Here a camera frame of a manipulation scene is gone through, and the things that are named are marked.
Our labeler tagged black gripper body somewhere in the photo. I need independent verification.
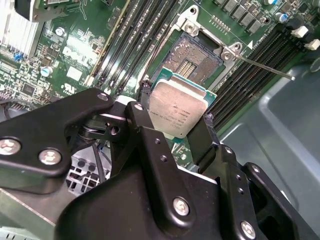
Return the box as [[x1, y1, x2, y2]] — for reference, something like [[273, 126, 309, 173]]
[[55, 159, 254, 240]]

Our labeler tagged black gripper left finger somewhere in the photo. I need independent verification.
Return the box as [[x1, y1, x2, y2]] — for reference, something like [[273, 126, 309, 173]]
[[0, 81, 198, 225]]

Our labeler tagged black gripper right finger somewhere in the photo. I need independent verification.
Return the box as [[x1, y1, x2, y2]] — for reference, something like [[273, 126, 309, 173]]
[[186, 112, 305, 240]]

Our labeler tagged silver topped CPU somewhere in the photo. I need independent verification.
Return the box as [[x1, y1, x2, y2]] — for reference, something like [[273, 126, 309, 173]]
[[147, 66, 217, 140]]

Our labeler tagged metal wire locking lever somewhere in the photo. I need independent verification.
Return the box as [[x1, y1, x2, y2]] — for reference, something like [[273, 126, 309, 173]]
[[233, 54, 296, 81]]

